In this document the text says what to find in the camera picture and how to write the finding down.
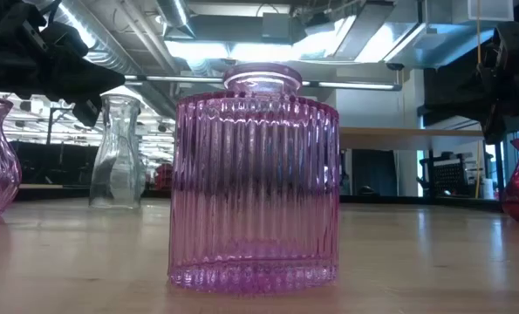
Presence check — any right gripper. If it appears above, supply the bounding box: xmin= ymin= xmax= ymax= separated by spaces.
xmin=417 ymin=21 xmax=519 ymax=145

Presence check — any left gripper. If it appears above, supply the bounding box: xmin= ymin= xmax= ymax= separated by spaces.
xmin=18 ymin=19 xmax=126 ymax=128

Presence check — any clear tall smooth vase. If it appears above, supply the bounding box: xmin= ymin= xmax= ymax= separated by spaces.
xmin=88 ymin=92 xmax=143 ymax=209

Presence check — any wooden shelf board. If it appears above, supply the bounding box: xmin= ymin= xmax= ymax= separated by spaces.
xmin=339 ymin=126 xmax=485 ymax=152

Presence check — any black perforated cart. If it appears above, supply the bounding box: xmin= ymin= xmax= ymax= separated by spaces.
xmin=418 ymin=151 xmax=476 ymax=198

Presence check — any black desk row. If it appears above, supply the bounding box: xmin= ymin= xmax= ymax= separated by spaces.
xmin=12 ymin=140 xmax=107 ymax=188

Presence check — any translucent white ceiling box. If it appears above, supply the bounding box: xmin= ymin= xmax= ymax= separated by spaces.
xmin=467 ymin=0 xmax=516 ymax=22

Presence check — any long ceiling tube light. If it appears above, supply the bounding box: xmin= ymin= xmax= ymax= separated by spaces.
xmin=123 ymin=73 xmax=403 ymax=92

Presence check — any white roll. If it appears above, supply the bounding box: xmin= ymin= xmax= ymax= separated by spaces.
xmin=481 ymin=177 xmax=495 ymax=201

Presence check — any dark room panel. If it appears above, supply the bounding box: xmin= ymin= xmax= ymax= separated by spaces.
xmin=352 ymin=149 xmax=399 ymax=197

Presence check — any red room object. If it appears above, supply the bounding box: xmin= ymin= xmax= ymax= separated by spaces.
xmin=154 ymin=163 xmax=174 ymax=191

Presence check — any grey ceiling unit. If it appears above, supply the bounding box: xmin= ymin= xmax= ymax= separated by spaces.
xmin=261 ymin=11 xmax=308 ymax=44

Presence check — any pink ribbed squat glass jar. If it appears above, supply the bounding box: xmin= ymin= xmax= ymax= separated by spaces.
xmin=167 ymin=62 xmax=342 ymax=294

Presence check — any silver rectangular duct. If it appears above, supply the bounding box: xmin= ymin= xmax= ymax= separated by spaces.
xmin=383 ymin=19 xmax=516 ymax=71

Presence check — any silver round duct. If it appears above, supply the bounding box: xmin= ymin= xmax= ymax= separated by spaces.
xmin=156 ymin=0 xmax=197 ymax=38

